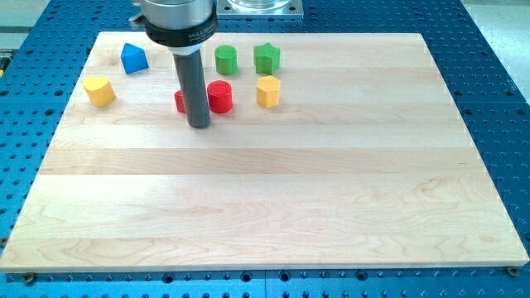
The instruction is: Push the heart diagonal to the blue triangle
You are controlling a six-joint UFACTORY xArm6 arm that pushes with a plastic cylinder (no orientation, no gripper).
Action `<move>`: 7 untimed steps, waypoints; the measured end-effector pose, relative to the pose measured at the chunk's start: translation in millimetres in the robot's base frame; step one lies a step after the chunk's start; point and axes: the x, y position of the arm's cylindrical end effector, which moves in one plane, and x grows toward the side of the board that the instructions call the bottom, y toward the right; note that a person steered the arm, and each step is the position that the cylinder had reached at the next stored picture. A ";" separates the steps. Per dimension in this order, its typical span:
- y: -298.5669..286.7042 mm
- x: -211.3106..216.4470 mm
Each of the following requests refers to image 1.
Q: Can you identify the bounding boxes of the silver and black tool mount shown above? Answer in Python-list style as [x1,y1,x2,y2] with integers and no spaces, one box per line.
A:
[129,0,218,55]

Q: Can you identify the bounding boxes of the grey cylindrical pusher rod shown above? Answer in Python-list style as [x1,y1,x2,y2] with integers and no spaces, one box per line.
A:
[173,50,210,128]

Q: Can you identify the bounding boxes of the blue triangle block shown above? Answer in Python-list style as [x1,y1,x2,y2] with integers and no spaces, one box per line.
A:
[120,43,149,75]

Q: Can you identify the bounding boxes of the yellow heart block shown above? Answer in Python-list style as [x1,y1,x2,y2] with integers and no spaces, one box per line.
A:
[83,77,116,108]

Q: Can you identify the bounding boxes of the red block behind rod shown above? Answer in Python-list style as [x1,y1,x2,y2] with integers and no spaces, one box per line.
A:
[174,89,186,113]

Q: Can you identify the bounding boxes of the green cylinder block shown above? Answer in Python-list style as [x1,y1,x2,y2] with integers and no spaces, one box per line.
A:
[214,45,238,75]

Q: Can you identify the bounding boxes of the red cylinder block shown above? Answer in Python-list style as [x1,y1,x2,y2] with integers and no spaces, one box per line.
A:
[207,80,233,113]

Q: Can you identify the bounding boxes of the green star block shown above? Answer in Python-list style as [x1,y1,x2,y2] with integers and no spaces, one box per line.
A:
[253,42,281,75]

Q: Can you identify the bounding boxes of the yellow pentagon block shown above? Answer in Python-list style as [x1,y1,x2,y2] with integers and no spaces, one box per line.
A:
[256,75,281,108]

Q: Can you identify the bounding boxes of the light wooden board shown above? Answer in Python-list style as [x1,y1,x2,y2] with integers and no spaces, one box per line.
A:
[1,31,529,272]

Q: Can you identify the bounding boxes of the left board clamp screw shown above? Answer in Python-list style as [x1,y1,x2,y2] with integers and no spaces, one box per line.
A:
[22,272,36,286]

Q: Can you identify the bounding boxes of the board clamp screw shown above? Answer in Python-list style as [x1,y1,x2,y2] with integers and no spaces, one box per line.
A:
[505,267,520,277]
[22,272,36,286]

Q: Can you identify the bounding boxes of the right board clamp screw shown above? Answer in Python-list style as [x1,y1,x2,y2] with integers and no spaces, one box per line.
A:
[505,267,520,277]

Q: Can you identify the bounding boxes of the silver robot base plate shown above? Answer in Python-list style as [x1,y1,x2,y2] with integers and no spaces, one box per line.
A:
[216,0,304,20]

